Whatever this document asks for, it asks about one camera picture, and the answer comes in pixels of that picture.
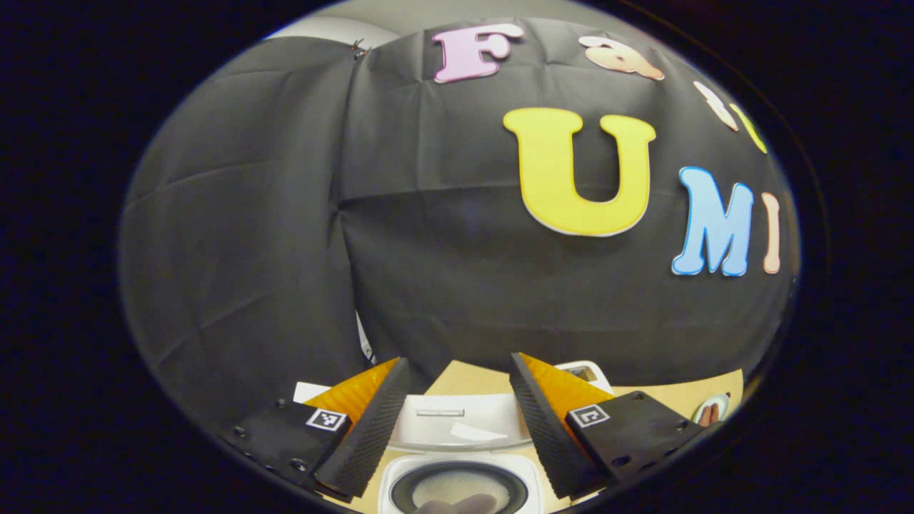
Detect green round plate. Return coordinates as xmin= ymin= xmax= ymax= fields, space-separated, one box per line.
xmin=691 ymin=393 xmax=730 ymax=428

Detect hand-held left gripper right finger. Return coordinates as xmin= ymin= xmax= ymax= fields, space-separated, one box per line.
xmin=509 ymin=352 xmax=708 ymax=499

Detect black backdrop cloth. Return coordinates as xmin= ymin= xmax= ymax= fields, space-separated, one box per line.
xmin=118 ymin=18 xmax=800 ymax=429

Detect white toaster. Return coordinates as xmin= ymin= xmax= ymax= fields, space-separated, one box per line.
xmin=557 ymin=361 xmax=615 ymax=397

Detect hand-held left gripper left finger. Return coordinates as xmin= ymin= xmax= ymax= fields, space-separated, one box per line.
xmin=220 ymin=357 xmax=413 ymax=499

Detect uncooked white rice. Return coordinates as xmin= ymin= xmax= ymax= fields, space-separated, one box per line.
xmin=414 ymin=475 xmax=511 ymax=511

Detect white rice cooker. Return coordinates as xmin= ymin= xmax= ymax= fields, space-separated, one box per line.
xmin=377 ymin=391 xmax=547 ymax=514

